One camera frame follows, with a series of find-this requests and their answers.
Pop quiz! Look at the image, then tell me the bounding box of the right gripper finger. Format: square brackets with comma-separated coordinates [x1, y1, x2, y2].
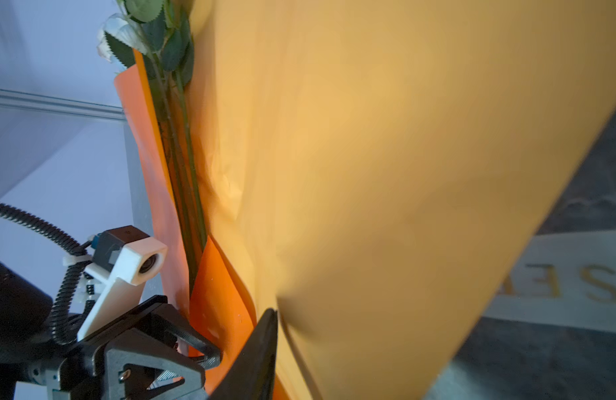
[209, 308, 279, 400]

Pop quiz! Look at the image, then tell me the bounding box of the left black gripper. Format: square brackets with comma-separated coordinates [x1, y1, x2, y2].
[0, 262, 222, 399]

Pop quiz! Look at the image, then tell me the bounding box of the orange wrapping paper sheet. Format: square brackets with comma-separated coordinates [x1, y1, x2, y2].
[115, 1, 616, 399]

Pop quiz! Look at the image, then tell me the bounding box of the white ribbon strip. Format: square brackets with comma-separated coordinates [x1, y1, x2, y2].
[484, 230, 616, 333]

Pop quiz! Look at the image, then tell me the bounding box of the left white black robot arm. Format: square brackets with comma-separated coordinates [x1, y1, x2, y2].
[0, 203, 222, 399]

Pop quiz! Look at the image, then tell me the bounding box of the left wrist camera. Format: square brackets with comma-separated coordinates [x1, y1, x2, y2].
[63, 225, 168, 341]

